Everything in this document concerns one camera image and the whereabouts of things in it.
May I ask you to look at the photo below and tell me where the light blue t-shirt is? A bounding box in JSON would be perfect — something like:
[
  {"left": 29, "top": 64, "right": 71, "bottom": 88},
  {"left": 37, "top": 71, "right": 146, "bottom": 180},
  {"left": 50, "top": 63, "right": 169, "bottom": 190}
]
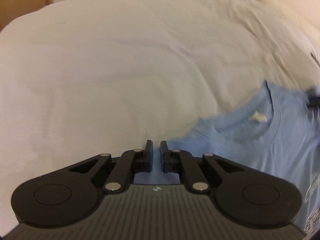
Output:
[{"left": 134, "top": 79, "right": 320, "bottom": 233}]

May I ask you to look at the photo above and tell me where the white bed sheet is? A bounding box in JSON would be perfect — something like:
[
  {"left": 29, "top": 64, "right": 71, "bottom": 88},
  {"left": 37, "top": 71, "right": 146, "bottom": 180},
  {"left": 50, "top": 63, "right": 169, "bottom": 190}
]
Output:
[{"left": 1, "top": 0, "right": 319, "bottom": 235}]

